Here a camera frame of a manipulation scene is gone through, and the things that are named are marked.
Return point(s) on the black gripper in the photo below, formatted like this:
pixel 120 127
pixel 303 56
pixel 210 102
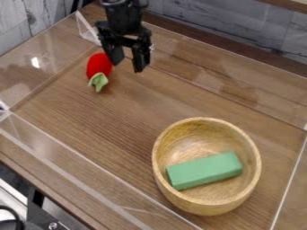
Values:
pixel 113 40

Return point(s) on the red plush strawberry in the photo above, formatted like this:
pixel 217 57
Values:
pixel 98 69

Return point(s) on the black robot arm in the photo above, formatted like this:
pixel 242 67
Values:
pixel 124 14

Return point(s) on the wooden bowl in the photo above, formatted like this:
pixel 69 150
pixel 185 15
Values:
pixel 196 138

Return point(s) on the green rectangular block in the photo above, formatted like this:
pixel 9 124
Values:
pixel 202 170

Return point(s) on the clear acrylic corner bracket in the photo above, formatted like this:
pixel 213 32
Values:
pixel 86 32

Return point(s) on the clear acrylic tray wall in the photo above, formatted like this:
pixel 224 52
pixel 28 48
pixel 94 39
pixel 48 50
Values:
pixel 80 143

